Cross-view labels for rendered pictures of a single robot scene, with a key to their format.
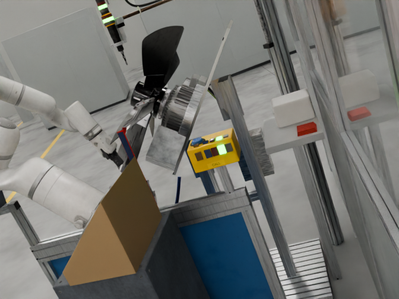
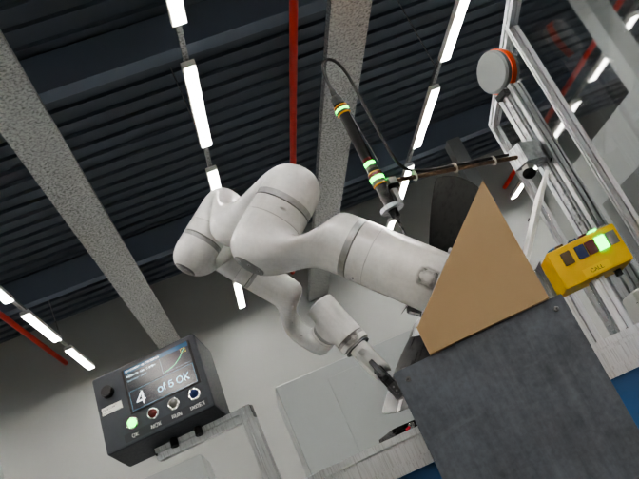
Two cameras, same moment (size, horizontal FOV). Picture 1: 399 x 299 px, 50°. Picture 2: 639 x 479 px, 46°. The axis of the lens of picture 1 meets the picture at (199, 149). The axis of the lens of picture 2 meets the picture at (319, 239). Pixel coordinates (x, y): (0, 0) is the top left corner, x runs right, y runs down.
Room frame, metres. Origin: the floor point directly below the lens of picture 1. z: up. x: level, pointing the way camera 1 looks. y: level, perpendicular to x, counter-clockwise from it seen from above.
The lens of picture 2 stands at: (-0.11, 0.84, 0.78)
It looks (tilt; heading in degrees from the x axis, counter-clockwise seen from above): 19 degrees up; 346
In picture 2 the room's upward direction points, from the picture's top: 25 degrees counter-clockwise
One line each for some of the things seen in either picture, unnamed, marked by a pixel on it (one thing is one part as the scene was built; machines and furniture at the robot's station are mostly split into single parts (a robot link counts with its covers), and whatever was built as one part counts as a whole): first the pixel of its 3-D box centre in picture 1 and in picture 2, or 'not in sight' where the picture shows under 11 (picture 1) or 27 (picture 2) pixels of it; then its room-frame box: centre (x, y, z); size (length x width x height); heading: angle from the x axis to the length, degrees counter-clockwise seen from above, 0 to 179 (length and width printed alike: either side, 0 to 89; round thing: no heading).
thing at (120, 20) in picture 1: (116, 32); (388, 195); (1.82, 0.14, 1.49); 0.09 x 0.07 x 0.10; 110
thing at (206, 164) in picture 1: (215, 152); (587, 263); (1.40, -0.05, 1.02); 0.16 x 0.10 x 0.11; 75
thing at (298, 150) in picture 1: (316, 209); not in sight; (1.79, -0.41, 0.41); 0.04 x 0.04 x 0.83; 75
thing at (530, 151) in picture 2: not in sight; (527, 155); (2.04, -0.44, 1.54); 0.10 x 0.07 x 0.08; 110
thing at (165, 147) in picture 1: (165, 148); not in sight; (1.76, 0.13, 0.98); 0.20 x 0.16 x 0.20; 75
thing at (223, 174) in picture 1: (224, 176); (610, 304); (1.40, -0.05, 0.92); 0.03 x 0.03 x 0.12; 75
